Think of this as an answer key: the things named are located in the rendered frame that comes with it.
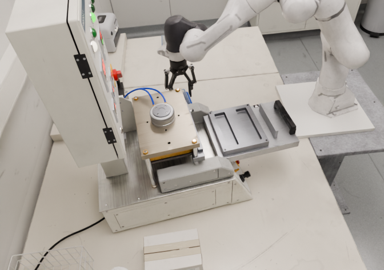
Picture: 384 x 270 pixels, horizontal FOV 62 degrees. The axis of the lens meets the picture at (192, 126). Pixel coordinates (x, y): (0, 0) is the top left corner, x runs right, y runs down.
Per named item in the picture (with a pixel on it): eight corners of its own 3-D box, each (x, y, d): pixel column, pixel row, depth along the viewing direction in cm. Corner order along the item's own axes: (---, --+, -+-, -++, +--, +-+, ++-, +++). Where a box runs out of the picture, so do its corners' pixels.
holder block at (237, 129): (223, 156, 110) (223, 151, 108) (208, 116, 123) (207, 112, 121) (268, 145, 112) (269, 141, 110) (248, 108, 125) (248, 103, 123)
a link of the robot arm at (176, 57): (189, 49, 131) (190, 60, 135) (182, 34, 140) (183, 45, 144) (159, 56, 130) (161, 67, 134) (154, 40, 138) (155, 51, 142)
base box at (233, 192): (113, 234, 116) (100, 211, 104) (108, 156, 141) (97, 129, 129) (252, 199, 122) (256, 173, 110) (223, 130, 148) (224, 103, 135)
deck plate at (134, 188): (99, 212, 103) (99, 211, 103) (96, 135, 127) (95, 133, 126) (235, 180, 109) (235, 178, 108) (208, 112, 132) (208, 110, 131)
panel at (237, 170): (251, 194, 123) (233, 174, 110) (227, 138, 144) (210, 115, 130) (255, 192, 123) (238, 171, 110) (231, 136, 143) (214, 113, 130)
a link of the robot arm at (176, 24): (207, 54, 129) (210, 40, 135) (206, 24, 119) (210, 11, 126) (163, 52, 131) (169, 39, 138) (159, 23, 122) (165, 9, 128)
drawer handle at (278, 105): (290, 135, 115) (292, 127, 112) (273, 107, 125) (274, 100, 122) (295, 133, 115) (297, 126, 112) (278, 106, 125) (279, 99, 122)
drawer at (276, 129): (219, 166, 112) (219, 152, 106) (203, 123, 127) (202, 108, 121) (298, 148, 115) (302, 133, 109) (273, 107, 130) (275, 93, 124)
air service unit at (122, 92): (121, 125, 123) (112, 96, 112) (118, 100, 132) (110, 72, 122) (135, 122, 123) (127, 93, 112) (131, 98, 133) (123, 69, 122)
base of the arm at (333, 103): (344, 87, 160) (352, 64, 150) (364, 112, 147) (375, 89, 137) (301, 93, 158) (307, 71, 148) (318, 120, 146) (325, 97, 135)
